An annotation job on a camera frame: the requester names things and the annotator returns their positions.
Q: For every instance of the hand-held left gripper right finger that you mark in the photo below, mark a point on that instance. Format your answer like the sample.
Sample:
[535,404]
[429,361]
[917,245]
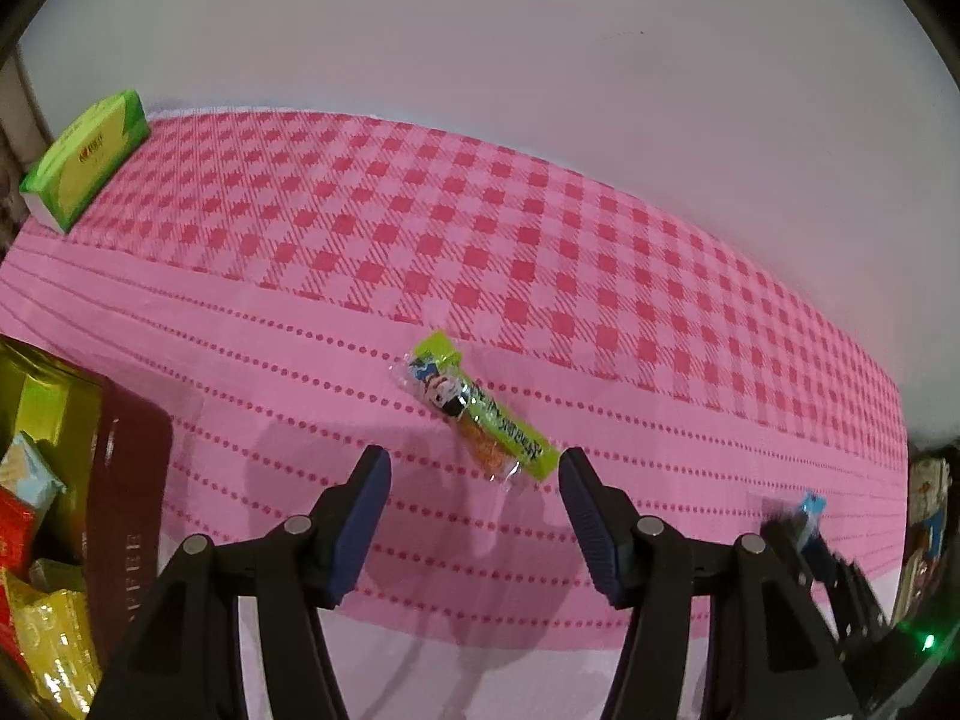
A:
[592,525]

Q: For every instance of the pink checked bedsheet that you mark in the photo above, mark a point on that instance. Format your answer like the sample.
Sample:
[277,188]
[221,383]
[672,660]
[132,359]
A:
[525,240]

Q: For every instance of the floral ceramic mug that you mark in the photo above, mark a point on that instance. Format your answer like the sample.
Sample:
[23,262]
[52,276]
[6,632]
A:
[928,484]

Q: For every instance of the green tissue box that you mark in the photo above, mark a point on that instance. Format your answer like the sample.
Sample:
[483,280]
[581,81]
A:
[90,154]

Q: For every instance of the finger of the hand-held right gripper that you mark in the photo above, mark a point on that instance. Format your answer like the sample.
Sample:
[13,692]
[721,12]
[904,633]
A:
[855,592]
[784,536]

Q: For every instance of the green stick snack packet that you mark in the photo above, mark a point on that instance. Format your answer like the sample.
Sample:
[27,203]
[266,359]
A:
[487,420]

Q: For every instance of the blue candy wrapper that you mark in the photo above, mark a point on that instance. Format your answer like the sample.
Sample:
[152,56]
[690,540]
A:
[810,506]

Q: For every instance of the maroon tin box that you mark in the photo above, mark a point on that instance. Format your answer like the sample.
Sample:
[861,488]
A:
[124,480]

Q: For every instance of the yellow snack packet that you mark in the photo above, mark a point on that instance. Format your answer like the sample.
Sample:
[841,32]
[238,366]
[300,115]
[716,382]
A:
[56,574]
[52,637]

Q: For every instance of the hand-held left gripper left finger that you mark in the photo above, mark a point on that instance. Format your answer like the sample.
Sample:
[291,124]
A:
[360,532]

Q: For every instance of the navy and pale blue biscuit packet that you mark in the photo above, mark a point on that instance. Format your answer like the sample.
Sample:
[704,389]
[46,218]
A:
[26,472]

